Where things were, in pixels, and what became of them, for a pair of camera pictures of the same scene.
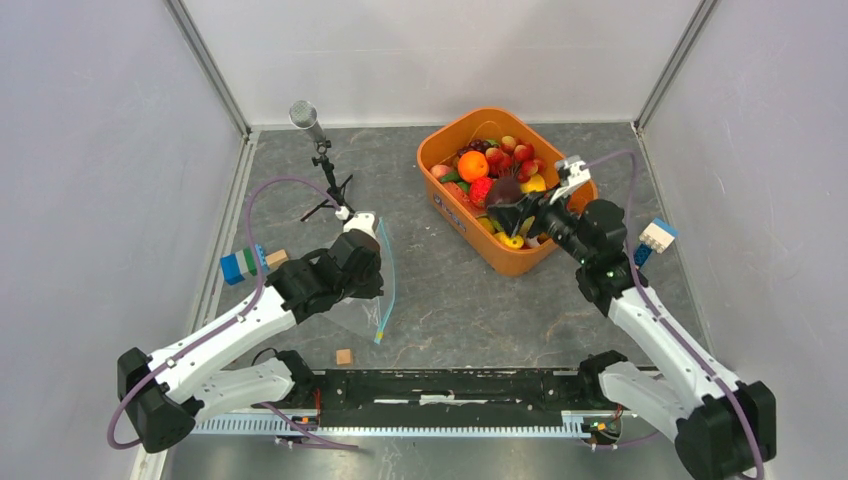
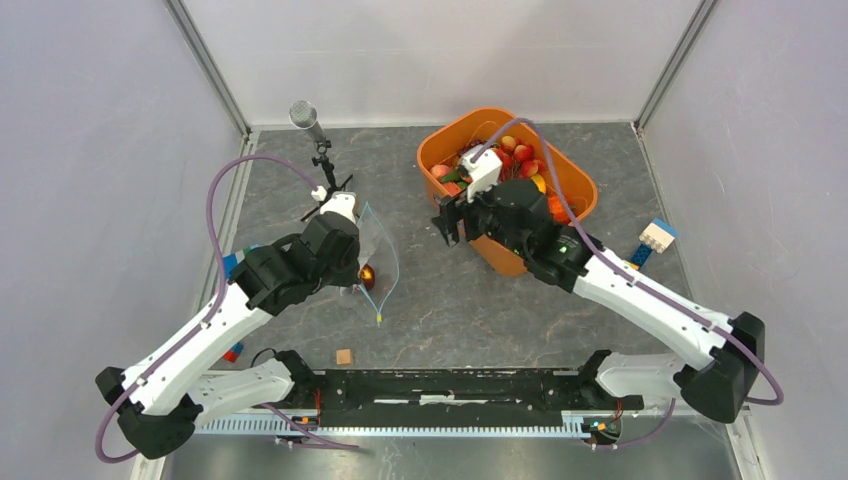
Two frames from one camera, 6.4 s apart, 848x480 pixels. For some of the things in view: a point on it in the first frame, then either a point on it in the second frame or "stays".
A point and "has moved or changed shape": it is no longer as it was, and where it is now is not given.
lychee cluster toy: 514,157 stays
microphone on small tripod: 303,115 stays
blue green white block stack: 233,266 stays
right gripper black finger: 508,216 -> 451,212
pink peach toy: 438,170 stays
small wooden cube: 343,356 stays
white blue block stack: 657,236 stays
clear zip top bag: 374,313 has moved or changed shape
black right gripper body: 560,225 -> 481,217
